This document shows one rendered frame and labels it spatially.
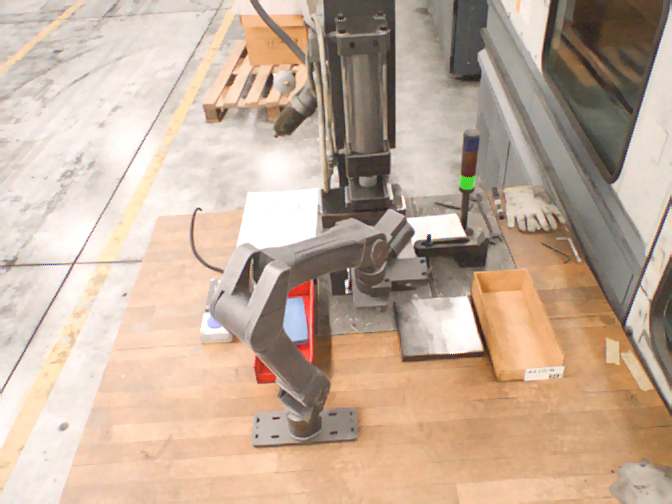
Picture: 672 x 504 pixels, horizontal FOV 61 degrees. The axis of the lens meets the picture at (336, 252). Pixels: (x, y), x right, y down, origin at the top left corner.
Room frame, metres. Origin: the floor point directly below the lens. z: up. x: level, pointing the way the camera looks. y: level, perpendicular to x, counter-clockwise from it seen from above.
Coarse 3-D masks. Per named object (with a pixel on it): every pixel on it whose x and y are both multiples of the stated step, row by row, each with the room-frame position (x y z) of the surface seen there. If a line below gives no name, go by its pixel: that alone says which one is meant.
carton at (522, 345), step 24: (480, 288) 0.87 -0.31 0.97; (504, 288) 0.91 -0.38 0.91; (528, 288) 0.88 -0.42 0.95; (480, 312) 0.83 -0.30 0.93; (504, 312) 0.85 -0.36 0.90; (528, 312) 0.84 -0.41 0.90; (504, 336) 0.78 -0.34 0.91; (528, 336) 0.78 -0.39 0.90; (552, 336) 0.72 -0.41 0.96; (504, 360) 0.72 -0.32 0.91; (528, 360) 0.71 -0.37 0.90; (552, 360) 0.70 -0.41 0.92
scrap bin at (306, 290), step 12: (300, 288) 0.96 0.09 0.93; (312, 288) 0.93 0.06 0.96; (312, 300) 0.89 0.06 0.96; (312, 312) 0.85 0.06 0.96; (312, 324) 0.82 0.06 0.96; (312, 336) 0.78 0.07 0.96; (300, 348) 0.80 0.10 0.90; (312, 348) 0.75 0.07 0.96; (312, 360) 0.72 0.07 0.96; (264, 372) 0.75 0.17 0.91
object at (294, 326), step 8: (288, 304) 0.93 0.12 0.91; (296, 304) 0.93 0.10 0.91; (296, 312) 0.91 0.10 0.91; (288, 320) 0.88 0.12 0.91; (296, 320) 0.88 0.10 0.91; (288, 328) 0.86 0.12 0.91; (296, 328) 0.86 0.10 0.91; (304, 328) 0.85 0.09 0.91; (296, 336) 0.83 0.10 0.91; (304, 336) 0.83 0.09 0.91; (296, 344) 0.81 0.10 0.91
